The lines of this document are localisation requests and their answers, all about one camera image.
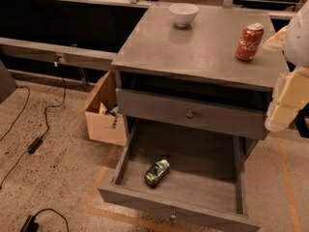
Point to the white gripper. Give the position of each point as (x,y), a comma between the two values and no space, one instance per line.
(298,39)

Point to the green crushed soda can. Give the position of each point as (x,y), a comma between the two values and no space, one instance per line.
(157,172)

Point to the red cola can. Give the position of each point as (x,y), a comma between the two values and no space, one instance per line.
(249,41)

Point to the closed grey top drawer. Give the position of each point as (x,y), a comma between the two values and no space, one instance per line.
(193,114)

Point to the grey drawer cabinet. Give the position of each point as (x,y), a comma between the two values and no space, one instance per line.
(244,90)

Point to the open grey middle drawer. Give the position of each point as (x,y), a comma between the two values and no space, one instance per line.
(205,185)

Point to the white ceramic bowl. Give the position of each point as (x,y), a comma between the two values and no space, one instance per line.
(183,14)

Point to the cardboard box with items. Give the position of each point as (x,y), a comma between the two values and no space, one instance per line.
(101,126)

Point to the black adapter at bottom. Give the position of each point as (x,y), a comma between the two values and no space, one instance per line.
(30,224)

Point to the black power adapter with cable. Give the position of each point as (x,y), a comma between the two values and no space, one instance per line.
(30,124)

